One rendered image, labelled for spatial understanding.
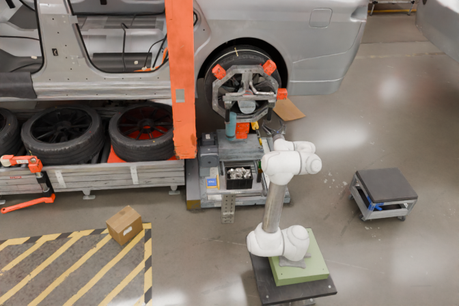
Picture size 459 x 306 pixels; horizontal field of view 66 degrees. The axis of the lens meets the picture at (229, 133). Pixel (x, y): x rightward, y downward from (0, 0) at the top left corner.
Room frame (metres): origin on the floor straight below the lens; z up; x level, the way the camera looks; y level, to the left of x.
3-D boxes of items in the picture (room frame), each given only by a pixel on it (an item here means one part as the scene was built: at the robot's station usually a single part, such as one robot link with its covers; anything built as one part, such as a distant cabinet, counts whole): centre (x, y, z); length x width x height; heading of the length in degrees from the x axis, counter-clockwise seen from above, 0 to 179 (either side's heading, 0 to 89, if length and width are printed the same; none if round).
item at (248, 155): (2.66, -0.08, 0.13); 0.50 x 0.36 x 0.10; 99
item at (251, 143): (2.66, -0.08, 0.32); 0.40 x 0.30 x 0.28; 99
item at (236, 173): (1.87, -0.09, 0.51); 0.20 x 0.14 x 0.13; 98
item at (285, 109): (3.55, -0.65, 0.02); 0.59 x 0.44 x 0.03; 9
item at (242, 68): (2.50, -0.11, 0.85); 0.54 x 0.07 x 0.54; 99
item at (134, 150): (2.49, 0.76, 0.39); 0.66 x 0.66 x 0.24
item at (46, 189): (1.90, 1.50, 0.30); 0.09 x 0.05 x 0.50; 99
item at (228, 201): (1.86, -0.02, 0.21); 0.10 x 0.10 x 0.42; 9
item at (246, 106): (2.42, -0.12, 0.85); 0.21 x 0.14 x 0.14; 9
